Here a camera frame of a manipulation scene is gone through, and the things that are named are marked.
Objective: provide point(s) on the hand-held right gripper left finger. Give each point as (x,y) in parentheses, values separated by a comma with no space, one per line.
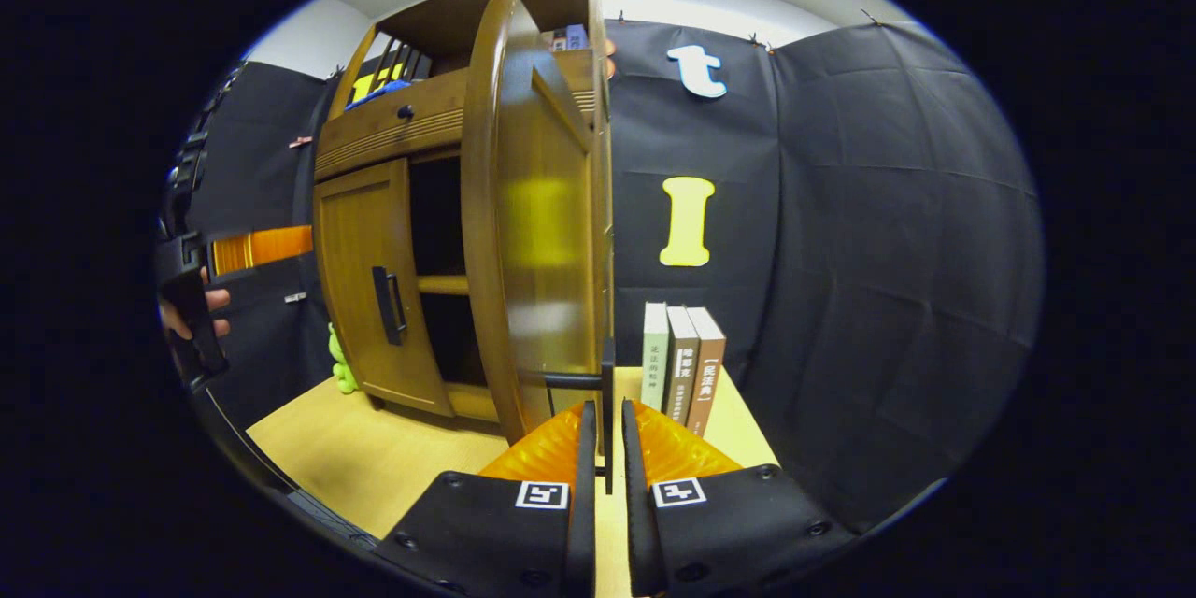
(584,505)

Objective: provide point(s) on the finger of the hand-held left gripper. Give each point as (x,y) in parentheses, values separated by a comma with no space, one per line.
(266,248)

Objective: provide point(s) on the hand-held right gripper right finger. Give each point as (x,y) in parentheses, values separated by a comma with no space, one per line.
(637,505)

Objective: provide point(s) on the wooden cabinet door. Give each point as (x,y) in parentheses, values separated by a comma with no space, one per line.
(360,234)
(537,206)

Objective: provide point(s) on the wooden cabinet drawer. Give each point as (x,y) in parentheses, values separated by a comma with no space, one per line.
(374,135)

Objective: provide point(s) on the wooden double-door shoe cabinet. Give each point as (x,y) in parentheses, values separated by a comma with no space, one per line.
(439,28)

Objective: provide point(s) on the green frog toy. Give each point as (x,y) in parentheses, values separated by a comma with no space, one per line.
(342,364)

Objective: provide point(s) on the grey brown standing book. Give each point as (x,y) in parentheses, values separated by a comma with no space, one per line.
(682,364)

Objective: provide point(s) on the light green standing book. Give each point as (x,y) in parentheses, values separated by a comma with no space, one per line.
(656,355)

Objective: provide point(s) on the black backdrop cloth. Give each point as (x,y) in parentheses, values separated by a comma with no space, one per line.
(888,252)

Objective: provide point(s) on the tan spine shelf book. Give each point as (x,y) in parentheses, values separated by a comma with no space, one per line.
(559,41)

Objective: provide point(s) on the blue spine shelf book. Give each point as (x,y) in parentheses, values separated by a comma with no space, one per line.
(577,36)

